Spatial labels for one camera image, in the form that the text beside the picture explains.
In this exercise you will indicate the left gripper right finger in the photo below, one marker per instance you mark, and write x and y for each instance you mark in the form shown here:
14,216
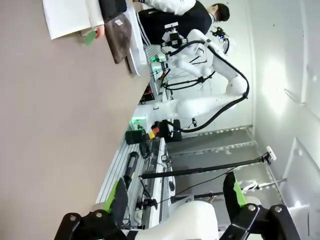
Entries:
232,200

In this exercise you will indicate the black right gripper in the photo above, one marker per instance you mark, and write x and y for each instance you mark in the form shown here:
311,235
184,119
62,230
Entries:
175,40

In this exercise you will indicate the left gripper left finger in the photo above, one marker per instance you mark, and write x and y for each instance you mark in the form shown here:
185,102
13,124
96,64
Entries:
117,205

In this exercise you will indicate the brown cloth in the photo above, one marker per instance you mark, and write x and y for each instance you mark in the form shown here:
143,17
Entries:
120,42

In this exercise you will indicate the green paper slip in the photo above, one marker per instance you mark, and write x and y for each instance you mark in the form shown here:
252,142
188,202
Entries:
89,38

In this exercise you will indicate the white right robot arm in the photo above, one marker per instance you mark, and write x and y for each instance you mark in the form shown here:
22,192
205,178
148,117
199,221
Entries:
200,106

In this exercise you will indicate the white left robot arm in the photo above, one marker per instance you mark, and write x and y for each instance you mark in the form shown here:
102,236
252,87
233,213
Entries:
180,220

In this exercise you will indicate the person's right hand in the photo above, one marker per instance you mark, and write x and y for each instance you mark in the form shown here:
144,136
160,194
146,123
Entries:
101,31

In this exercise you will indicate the person in black white jacket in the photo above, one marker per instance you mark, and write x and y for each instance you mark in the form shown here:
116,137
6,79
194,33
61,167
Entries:
175,17

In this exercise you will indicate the short black pole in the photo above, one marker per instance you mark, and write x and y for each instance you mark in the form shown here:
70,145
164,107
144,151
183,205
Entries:
200,195

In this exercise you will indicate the metal tray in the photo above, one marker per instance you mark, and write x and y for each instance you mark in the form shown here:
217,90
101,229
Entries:
137,57

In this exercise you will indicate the long black tripod pole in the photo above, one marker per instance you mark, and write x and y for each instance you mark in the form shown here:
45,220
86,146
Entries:
200,170

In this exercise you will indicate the black cylindrical device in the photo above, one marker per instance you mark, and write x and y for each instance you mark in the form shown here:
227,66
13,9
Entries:
132,162

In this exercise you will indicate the black device with blue light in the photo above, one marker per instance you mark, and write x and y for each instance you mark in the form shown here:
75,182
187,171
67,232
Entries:
220,32

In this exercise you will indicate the small black box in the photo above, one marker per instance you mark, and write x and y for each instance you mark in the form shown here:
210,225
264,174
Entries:
133,137

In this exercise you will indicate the red yellow emergency stop button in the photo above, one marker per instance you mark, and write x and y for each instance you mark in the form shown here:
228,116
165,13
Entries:
155,130

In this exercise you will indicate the tall black box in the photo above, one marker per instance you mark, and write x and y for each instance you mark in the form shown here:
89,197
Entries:
175,132

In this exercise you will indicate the white folded stand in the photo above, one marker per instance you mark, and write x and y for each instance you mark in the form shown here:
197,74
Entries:
67,17

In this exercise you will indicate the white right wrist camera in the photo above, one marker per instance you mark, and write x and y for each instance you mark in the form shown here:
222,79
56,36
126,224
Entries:
172,25

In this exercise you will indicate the aluminium rail frame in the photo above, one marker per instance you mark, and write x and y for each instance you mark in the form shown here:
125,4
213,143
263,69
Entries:
117,160

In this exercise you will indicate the white camera on pole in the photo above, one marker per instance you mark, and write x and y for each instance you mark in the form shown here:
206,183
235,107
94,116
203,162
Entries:
272,155

